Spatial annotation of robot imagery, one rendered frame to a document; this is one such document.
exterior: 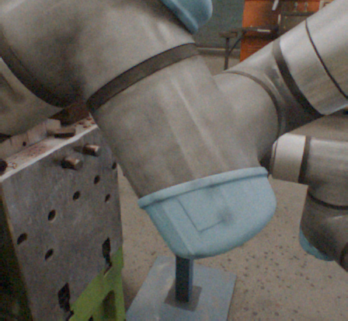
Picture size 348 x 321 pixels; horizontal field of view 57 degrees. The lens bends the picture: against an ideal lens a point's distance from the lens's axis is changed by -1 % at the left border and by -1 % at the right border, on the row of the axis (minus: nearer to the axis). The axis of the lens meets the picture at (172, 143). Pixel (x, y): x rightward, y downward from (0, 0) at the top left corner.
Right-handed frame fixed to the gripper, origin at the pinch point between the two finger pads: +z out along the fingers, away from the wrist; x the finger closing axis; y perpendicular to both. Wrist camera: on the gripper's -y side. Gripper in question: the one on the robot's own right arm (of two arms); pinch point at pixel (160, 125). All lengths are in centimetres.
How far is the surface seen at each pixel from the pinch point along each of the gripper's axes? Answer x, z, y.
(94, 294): 5, 25, 59
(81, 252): 1.8, 24.6, 40.3
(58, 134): 3.6, 27.8, 7.5
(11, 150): -7.4, 30.6, 7.5
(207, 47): 731, 217, 81
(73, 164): 0.0, 21.3, 12.4
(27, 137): -2.7, 30.7, 6.5
